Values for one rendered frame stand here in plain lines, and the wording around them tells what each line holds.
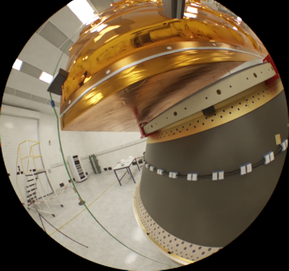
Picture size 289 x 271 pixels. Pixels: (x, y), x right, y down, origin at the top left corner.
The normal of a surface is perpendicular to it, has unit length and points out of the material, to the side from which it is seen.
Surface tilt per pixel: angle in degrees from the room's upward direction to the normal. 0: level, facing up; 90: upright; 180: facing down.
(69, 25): 180
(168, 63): 90
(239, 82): 90
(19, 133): 90
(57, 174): 90
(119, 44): 129
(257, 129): 62
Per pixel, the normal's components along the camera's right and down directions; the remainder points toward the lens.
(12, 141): 0.93, -0.34
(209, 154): -0.81, -0.29
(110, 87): -0.21, -0.06
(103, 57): 0.02, 0.54
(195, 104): -0.74, 0.18
